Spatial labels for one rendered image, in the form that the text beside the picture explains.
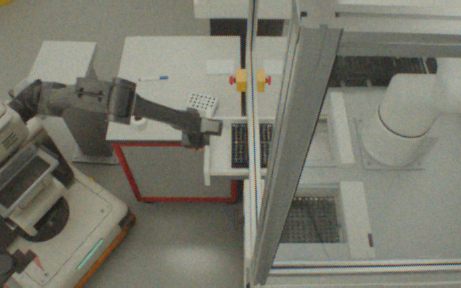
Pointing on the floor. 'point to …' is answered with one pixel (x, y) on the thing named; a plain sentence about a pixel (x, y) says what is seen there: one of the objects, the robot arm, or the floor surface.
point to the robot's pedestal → (49, 58)
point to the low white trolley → (135, 158)
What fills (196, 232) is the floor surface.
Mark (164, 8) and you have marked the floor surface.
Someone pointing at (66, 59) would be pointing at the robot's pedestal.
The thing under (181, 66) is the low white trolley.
